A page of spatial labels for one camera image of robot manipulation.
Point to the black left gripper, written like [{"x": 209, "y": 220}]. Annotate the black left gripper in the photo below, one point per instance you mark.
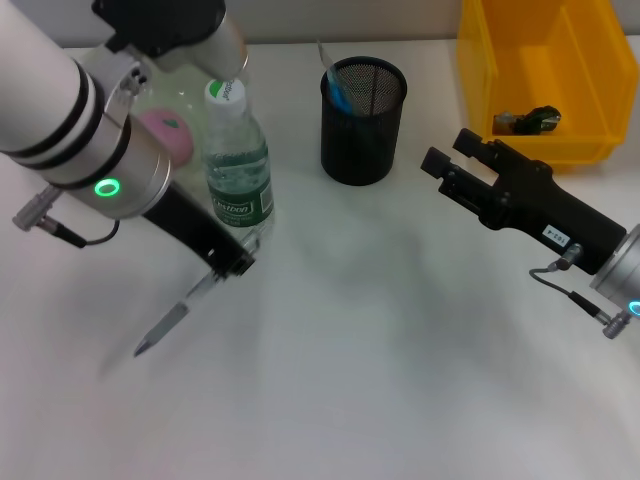
[{"x": 190, "y": 225}]

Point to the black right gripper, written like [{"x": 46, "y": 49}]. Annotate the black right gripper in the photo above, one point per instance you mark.
[{"x": 545, "y": 210}]

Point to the green plastic wrapper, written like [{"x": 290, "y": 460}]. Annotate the green plastic wrapper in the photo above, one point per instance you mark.
[{"x": 530, "y": 122}]

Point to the silver ballpoint pen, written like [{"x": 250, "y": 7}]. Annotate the silver ballpoint pen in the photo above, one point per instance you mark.
[{"x": 165, "y": 325}]

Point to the clear water bottle green label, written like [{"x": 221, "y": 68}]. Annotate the clear water bottle green label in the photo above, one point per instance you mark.
[{"x": 240, "y": 165}]

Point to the blue scissors with cap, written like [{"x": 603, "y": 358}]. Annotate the blue scissors with cap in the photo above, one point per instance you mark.
[{"x": 342, "y": 100}]

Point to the pink toy peach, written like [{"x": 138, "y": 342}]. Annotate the pink toy peach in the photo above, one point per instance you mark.
[{"x": 172, "y": 130}]

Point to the transparent plastic ruler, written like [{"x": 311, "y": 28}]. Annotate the transparent plastic ruler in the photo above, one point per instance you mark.
[{"x": 327, "y": 57}]

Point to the black mesh pen holder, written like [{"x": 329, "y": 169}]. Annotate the black mesh pen holder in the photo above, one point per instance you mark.
[{"x": 360, "y": 150}]

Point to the pale green wavy glass plate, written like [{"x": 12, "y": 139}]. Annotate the pale green wavy glass plate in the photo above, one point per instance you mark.
[{"x": 185, "y": 95}]

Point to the yellow plastic bin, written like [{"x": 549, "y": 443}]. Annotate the yellow plastic bin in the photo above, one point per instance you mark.
[{"x": 520, "y": 50}]

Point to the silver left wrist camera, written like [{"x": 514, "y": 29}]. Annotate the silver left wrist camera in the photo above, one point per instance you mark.
[{"x": 175, "y": 25}]

